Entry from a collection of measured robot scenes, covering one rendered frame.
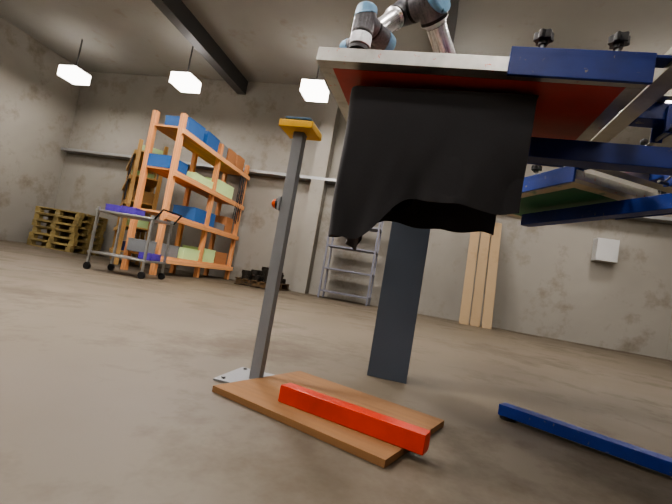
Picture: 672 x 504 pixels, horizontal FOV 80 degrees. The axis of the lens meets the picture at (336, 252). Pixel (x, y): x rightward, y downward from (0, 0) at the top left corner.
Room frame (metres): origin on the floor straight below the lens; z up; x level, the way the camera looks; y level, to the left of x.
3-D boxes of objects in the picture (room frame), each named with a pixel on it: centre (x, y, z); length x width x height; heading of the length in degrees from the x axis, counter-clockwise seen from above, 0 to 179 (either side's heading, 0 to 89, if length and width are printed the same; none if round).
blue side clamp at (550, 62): (0.90, -0.48, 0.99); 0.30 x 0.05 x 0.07; 76
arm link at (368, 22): (1.34, 0.04, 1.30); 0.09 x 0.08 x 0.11; 137
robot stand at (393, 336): (1.94, -0.34, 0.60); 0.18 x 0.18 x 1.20; 77
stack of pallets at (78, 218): (9.11, 6.05, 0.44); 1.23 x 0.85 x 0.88; 77
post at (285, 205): (1.48, 0.21, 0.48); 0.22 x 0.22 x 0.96; 76
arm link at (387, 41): (1.42, -0.02, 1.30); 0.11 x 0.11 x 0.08; 47
